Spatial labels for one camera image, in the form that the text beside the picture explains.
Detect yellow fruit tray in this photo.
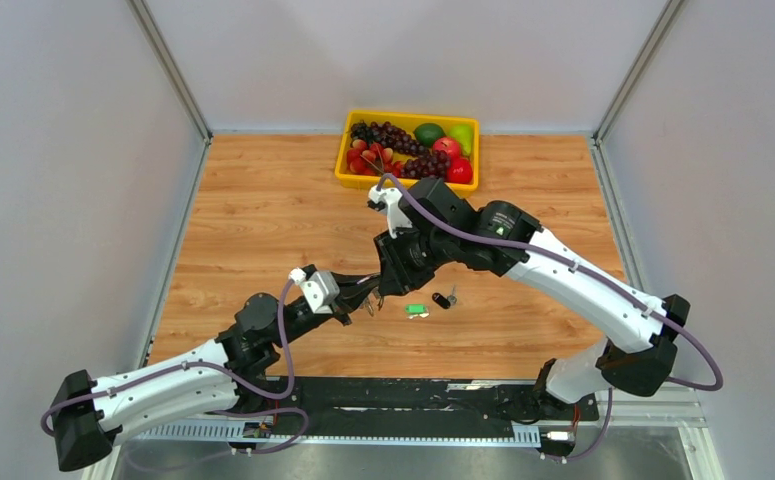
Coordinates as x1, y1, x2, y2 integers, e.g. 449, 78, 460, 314
334, 110, 480, 197

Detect green avocado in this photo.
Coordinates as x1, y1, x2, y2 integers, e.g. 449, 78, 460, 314
413, 122, 446, 148

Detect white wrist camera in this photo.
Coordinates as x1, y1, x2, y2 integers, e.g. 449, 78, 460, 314
368, 185, 412, 239
288, 268, 340, 314

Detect dark grape bunch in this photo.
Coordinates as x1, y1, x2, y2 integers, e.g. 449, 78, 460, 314
347, 120, 451, 180

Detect large silver keyring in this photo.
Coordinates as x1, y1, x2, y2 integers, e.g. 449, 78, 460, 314
360, 289, 385, 317

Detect green key tag with key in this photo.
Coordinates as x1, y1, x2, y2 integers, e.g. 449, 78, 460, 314
405, 304, 430, 319

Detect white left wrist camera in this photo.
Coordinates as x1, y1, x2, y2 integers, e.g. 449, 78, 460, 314
288, 268, 340, 314

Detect black key tag with key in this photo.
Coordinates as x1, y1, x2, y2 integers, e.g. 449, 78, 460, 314
431, 285, 458, 310

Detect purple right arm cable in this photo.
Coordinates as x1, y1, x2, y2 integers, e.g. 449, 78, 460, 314
376, 173, 725, 465

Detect green pear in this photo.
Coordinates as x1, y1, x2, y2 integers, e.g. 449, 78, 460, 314
448, 124, 474, 157

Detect red tomato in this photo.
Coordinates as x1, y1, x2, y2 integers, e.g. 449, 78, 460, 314
445, 157, 474, 184

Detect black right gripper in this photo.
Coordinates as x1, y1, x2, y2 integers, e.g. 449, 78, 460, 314
374, 219, 457, 296

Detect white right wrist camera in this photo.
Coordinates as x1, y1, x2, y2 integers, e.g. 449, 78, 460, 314
368, 185, 412, 239

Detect red apple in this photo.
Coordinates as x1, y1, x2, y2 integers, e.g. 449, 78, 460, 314
431, 136, 463, 159

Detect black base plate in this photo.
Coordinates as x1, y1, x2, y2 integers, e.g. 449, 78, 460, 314
231, 377, 599, 435

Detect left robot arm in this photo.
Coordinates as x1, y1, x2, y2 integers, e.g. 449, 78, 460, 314
41, 266, 380, 472

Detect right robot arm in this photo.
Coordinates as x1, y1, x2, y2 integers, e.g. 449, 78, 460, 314
368, 178, 689, 418

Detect red strawberries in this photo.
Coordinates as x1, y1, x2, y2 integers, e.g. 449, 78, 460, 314
344, 138, 404, 178

